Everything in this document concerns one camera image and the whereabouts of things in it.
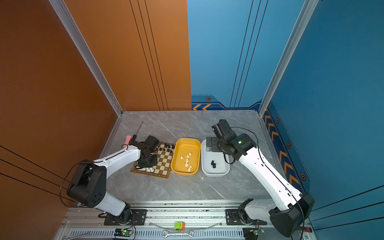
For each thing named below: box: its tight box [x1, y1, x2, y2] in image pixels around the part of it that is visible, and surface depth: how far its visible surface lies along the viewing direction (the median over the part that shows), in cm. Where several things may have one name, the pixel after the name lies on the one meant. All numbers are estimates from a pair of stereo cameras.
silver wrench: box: [162, 230, 195, 239], surface depth 71 cm
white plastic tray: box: [201, 139, 230, 177], surface depth 91 cm
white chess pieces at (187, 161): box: [180, 152, 193, 173], surface depth 93 cm
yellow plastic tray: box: [170, 138, 202, 177], surface depth 95 cm
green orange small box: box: [174, 221, 186, 231], surface depth 71 cm
